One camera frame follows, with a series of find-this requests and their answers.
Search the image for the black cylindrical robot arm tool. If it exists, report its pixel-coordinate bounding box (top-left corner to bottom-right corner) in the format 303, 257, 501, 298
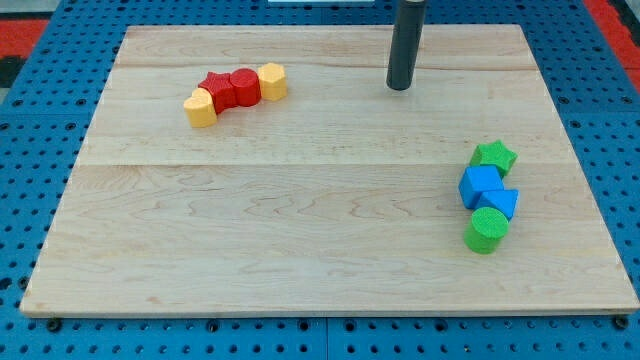
386, 0, 427, 91

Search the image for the light wooden board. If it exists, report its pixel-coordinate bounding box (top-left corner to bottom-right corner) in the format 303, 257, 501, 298
20, 24, 639, 319

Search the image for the yellow hexagon block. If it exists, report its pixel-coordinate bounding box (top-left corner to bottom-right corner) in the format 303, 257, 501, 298
258, 63, 288, 101

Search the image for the red cylinder block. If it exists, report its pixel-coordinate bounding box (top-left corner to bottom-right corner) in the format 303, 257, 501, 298
230, 68, 261, 107

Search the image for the red star block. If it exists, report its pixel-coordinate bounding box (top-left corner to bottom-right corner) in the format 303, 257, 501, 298
198, 72, 238, 114

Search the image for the yellow heart block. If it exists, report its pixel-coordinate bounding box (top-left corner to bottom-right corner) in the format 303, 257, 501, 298
183, 88, 217, 128

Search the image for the blue cube block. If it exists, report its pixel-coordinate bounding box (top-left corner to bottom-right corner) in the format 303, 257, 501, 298
458, 165, 504, 209

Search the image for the green cylinder block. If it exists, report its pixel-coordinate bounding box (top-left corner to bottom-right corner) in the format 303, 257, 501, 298
463, 207, 510, 254

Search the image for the green star block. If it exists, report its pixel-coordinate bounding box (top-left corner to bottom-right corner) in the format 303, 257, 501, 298
469, 140, 518, 178

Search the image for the blue triangle block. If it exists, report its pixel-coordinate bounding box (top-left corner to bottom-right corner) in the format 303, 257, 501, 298
474, 189, 520, 221

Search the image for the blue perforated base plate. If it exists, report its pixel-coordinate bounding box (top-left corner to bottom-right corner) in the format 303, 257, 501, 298
1, 0, 639, 359

